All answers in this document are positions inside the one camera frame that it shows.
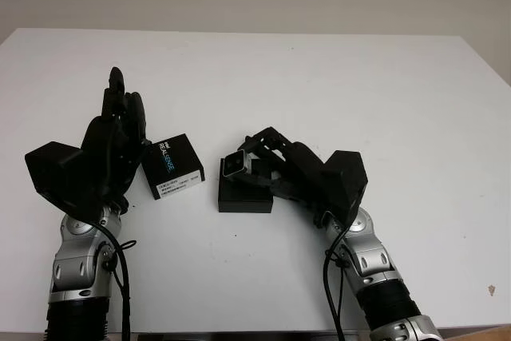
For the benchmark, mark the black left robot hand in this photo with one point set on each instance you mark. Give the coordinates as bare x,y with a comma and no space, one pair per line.
109,149

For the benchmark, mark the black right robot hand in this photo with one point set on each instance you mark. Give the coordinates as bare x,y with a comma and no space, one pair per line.
303,173

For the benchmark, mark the black printed box lid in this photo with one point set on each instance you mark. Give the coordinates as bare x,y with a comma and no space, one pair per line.
171,157

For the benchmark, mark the small silver camera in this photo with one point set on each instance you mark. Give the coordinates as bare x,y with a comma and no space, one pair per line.
235,163

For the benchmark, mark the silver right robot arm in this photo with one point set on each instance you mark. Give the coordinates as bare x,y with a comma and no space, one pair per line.
371,253

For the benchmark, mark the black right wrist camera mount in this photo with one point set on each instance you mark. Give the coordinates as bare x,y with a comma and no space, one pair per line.
347,181

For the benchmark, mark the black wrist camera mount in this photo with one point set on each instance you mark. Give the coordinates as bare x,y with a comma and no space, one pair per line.
347,181
50,169

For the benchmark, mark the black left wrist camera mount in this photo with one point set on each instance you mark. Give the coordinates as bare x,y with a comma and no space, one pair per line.
50,169

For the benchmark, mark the black camera box base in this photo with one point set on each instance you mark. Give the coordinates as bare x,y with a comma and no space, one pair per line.
243,205

